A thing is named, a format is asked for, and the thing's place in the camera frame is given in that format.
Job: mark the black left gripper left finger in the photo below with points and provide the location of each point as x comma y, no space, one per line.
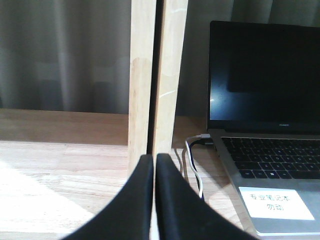
128,215

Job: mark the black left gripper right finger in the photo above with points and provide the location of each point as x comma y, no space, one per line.
181,214

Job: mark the white label sticker left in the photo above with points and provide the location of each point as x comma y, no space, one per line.
275,203

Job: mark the grey open laptop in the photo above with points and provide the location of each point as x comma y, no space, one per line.
263,114

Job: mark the grey curtain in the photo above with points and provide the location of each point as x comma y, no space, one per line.
74,55

